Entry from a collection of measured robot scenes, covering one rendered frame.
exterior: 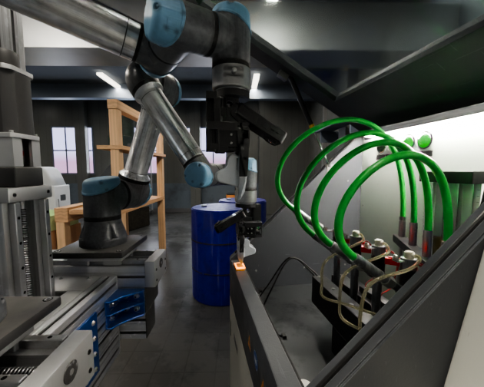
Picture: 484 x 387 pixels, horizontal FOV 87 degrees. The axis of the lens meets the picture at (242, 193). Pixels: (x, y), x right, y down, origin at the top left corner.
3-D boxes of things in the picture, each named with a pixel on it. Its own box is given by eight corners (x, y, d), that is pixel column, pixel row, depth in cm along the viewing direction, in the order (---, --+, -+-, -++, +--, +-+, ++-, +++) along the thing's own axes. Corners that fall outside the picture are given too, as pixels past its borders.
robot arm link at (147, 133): (98, 203, 97) (137, 57, 86) (127, 199, 111) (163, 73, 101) (124, 216, 94) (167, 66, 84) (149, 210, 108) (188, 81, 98)
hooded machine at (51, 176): (74, 221, 650) (71, 167, 638) (56, 226, 589) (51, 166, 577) (45, 221, 652) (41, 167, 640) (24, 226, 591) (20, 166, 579)
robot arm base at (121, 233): (68, 249, 82) (66, 219, 81) (94, 236, 97) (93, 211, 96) (115, 249, 82) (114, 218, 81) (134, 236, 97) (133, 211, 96)
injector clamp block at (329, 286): (310, 323, 77) (312, 275, 76) (341, 320, 79) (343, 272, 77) (396, 441, 44) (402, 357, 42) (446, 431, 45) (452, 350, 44)
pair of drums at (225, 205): (266, 261, 362) (266, 196, 353) (265, 310, 236) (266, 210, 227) (212, 259, 370) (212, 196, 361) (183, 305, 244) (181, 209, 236)
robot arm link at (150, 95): (126, 38, 75) (217, 174, 70) (149, 54, 85) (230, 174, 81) (101, 65, 78) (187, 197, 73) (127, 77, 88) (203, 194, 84)
